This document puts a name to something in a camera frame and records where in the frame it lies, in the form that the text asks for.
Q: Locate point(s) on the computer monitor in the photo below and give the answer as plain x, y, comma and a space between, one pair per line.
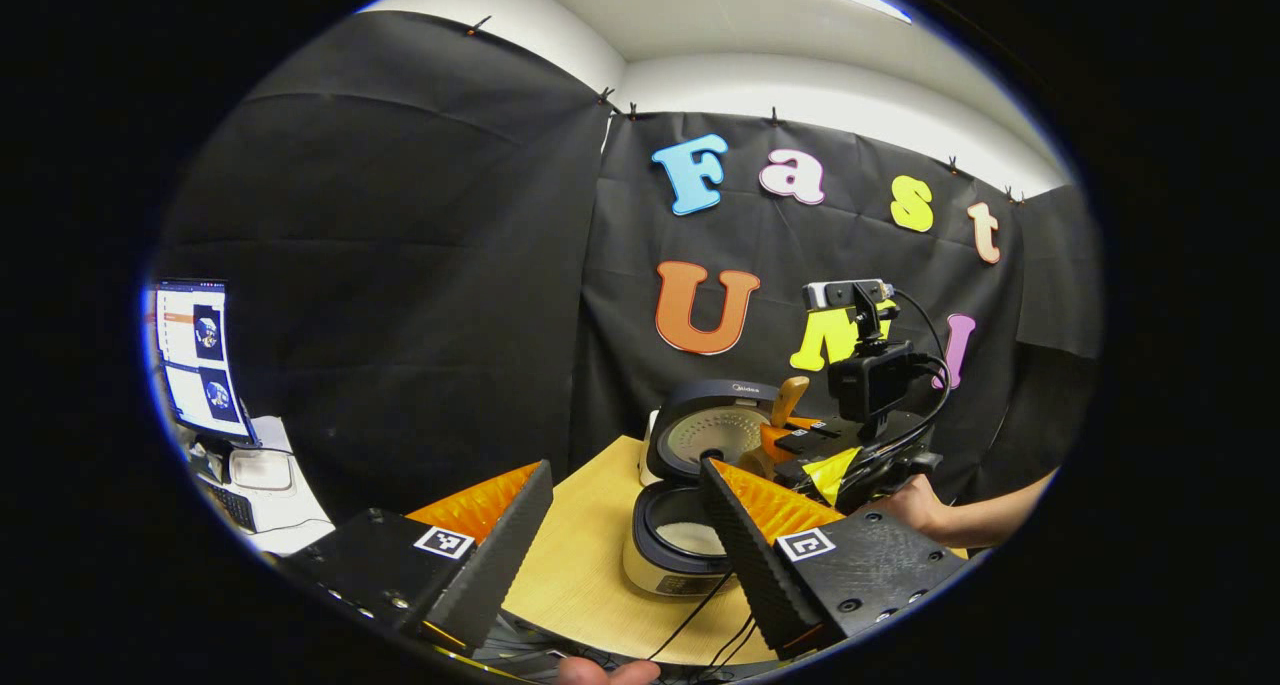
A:
205, 360

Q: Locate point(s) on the dark grey rice cooker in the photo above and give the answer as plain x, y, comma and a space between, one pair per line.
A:
690, 445

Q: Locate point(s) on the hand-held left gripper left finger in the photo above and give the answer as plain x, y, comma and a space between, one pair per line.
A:
500, 565

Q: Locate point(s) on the white rice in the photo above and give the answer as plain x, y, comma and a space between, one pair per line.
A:
695, 538

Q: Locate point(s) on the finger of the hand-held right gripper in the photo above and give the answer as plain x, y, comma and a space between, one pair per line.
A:
830, 473
780, 443

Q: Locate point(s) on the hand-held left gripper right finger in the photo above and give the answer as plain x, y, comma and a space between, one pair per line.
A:
755, 565

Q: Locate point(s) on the black keyboard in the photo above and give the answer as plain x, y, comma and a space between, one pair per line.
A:
228, 505

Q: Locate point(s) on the black backdrop cloth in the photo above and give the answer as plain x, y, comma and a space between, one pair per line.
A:
400, 265

